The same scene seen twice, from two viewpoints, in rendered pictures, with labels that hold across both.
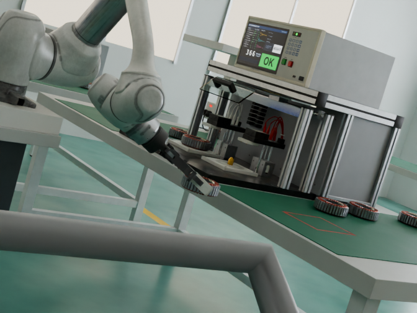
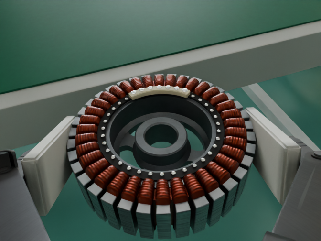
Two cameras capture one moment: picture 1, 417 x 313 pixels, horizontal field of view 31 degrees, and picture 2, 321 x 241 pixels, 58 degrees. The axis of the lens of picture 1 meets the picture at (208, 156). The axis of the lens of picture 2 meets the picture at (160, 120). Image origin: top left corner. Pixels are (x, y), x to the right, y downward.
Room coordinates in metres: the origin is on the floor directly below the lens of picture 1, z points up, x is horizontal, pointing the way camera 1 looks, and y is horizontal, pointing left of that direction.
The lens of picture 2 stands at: (2.05, 0.11, 0.91)
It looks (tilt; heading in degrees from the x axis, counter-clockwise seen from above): 46 degrees down; 289
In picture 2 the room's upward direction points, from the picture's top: 3 degrees counter-clockwise
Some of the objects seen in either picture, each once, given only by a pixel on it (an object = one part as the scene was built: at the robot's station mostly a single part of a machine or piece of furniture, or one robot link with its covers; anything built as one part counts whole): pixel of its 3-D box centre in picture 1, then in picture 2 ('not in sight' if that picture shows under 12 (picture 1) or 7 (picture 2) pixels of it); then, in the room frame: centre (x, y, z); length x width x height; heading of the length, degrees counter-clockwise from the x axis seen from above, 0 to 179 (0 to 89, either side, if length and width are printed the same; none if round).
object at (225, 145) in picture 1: (225, 149); not in sight; (2.87, -0.06, 0.80); 0.08 x 0.05 x 0.06; 36
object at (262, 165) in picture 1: (262, 166); not in sight; (2.67, -0.20, 0.80); 0.08 x 0.05 x 0.06; 36
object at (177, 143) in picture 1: (193, 148); not in sight; (2.78, 0.06, 0.78); 0.15 x 0.15 x 0.01; 36
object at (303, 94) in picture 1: (300, 92); not in sight; (2.87, -0.27, 1.09); 0.68 x 0.44 x 0.05; 36
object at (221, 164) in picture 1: (229, 166); not in sight; (2.58, -0.08, 0.78); 0.15 x 0.15 x 0.01; 36
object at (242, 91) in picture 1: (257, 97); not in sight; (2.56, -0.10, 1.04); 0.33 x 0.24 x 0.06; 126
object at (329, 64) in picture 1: (313, 61); not in sight; (2.86, -0.28, 1.22); 0.44 x 0.39 x 0.20; 36
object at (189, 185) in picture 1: (200, 184); (161, 143); (2.08, 0.00, 0.77); 0.11 x 0.11 x 0.04
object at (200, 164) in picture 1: (213, 162); not in sight; (2.69, -0.02, 0.76); 0.64 x 0.47 x 0.02; 36
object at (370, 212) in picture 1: (362, 210); not in sight; (2.51, -0.56, 0.77); 0.11 x 0.11 x 0.04
